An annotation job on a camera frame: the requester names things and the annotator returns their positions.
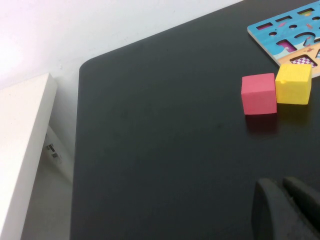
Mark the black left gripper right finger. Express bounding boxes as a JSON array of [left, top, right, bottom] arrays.
[[282, 175, 320, 240]]

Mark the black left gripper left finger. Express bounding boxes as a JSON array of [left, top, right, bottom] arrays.
[[250, 177, 319, 240]]

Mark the blue wooden puzzle board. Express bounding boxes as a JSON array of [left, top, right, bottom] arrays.
[[246, 0, 320, 78]]

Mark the yellow cube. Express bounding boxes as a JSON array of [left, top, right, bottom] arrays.
[[274, 63, 313, 106]]

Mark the magenta red cube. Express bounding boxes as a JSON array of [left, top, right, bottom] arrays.
[[240, 72, 278, 116]]

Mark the white furniture slab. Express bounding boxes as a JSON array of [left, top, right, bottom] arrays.
[[0, 72, 75, 240]]

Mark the metal furniture bracket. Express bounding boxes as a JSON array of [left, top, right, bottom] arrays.
[[45, 142, 63, 161]]

